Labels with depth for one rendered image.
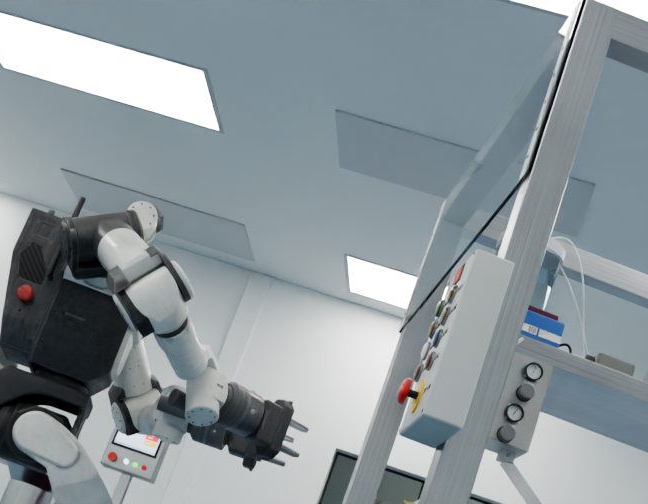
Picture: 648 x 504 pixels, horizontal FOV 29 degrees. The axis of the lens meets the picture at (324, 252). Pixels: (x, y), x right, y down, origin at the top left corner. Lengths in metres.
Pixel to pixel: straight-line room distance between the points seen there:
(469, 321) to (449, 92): 3.37
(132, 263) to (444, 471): 0.74
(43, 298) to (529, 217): 1.08
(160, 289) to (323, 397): 5.49
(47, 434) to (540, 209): 1.11
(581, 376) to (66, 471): 1.06
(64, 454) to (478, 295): 1.06
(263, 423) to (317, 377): 5.25
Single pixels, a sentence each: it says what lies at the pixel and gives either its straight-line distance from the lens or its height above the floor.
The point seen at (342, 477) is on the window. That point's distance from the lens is 7.68.
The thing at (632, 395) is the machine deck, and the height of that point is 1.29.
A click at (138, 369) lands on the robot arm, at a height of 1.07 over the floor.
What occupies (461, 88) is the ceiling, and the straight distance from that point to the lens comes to 5.05.
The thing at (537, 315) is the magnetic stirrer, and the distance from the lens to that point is 2.69.
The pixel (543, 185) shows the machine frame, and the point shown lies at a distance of 2.01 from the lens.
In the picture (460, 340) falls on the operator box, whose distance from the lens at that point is 1.77.
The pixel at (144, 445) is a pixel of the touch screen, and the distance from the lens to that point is 5.30.
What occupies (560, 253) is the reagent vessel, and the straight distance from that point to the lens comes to 2.80.
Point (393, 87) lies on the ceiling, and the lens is 5.21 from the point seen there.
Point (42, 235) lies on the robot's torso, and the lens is 2.66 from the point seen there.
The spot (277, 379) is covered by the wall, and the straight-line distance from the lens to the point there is 7.75.
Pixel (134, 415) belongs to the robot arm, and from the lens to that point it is 2.96.
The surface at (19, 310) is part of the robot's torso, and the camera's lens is 2.61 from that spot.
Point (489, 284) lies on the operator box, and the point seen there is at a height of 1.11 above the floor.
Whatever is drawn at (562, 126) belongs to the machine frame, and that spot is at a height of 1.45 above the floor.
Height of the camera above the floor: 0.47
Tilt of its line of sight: 20 degrees up
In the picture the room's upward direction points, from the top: 21 degrees clockwise
